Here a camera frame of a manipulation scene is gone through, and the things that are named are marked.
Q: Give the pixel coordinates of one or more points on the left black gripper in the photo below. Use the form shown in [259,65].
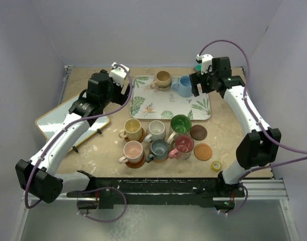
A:
[120,98]

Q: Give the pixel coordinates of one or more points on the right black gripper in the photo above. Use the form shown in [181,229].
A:
[197,78]

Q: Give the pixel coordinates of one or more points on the light blue cup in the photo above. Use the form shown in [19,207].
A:
[183,86]

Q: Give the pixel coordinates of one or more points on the tan wooden cup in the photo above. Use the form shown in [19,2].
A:
[162,81]

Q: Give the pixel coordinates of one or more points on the floral serving tray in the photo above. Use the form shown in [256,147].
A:
[148,103]

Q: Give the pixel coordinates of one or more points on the yellow mug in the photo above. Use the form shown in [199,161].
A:
[132,130]

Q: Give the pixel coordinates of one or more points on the green floral mug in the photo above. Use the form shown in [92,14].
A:
[179,125]

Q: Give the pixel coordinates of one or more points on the brown ringed wooden saucer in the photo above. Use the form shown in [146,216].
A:
[140,139]

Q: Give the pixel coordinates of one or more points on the dark wood coaster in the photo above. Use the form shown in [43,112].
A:
[198,132]

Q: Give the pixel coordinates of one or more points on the white beige mug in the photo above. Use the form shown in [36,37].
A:
[155,131]

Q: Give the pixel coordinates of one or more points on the red pink mug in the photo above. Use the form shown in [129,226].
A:
[183,146]

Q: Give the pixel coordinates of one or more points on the grey cup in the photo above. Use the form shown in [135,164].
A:
[159,150]

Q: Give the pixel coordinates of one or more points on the light wood coaster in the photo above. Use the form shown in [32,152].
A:
[203,152]

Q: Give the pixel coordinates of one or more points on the large brown ringed saucer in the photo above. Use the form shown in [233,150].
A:
[138,164]

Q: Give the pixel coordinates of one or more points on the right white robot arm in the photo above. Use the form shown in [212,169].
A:
[259,146]

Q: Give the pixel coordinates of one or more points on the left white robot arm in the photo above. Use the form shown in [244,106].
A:
[65,140]

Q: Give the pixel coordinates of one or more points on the yellow tape roll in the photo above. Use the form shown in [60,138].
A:
[216,166]

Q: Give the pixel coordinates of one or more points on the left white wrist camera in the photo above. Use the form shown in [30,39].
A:
[118,74]

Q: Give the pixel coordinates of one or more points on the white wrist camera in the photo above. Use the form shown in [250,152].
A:
[205,61]
[118,74]

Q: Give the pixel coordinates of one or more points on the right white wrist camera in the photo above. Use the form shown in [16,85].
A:
[205,61]

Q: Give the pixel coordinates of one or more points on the small whiteboard wooden frame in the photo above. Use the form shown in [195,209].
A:
[50,122]

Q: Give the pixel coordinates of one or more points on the black aluminium base frame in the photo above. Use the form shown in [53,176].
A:
[203,192]

